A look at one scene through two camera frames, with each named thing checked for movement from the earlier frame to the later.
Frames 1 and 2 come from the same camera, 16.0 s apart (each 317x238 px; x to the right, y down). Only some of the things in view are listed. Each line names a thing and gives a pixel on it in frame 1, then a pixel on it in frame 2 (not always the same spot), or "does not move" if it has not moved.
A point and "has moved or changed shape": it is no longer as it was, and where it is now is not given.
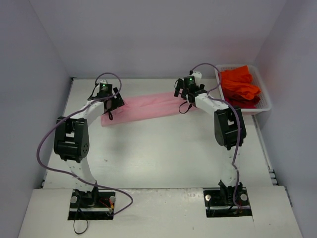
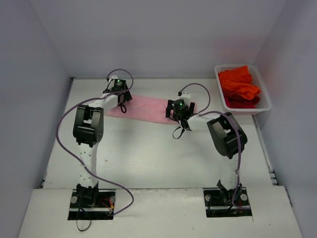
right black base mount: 227,202 does not move
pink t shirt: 147,107 has moved or changed shape
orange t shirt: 239,81 does not move
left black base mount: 95,205 does not move
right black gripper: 182,91 → 179,112
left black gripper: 115,102 → 126,96
